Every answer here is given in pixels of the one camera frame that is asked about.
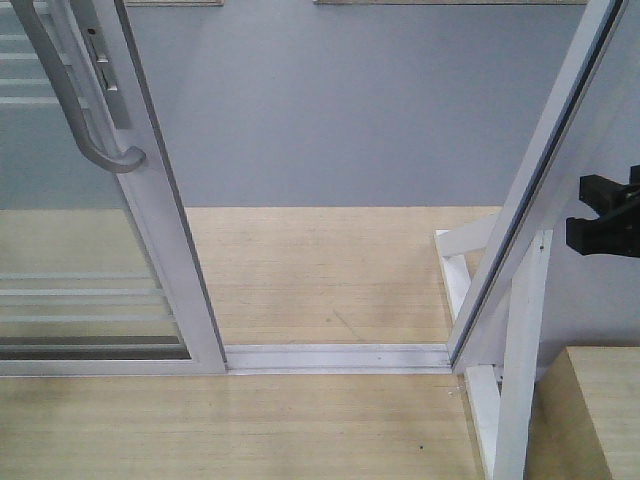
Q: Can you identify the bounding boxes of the aluminium floor track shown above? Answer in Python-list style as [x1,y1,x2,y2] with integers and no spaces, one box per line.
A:
[226,343,452,375]

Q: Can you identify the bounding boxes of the light plywood base platform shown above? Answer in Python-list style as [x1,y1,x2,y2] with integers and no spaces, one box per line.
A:
[1,206,491,479]

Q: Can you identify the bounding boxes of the grey door lock plate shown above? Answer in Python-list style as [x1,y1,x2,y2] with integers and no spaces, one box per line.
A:
[71,0,131,129]

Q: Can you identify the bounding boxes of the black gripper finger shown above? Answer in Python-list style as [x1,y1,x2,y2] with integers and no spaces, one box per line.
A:
[579,173,639,215]
[566,213,639,258]

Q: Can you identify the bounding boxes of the grey metal door handle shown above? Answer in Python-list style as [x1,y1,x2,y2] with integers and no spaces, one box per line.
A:
[10,0,146,174]

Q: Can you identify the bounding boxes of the plywood box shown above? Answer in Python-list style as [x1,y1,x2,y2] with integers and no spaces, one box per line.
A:
[525,346,639,479]

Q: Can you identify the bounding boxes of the white framed sliding glass door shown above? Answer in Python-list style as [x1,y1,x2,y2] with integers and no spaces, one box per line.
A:
[1,1,226,377]

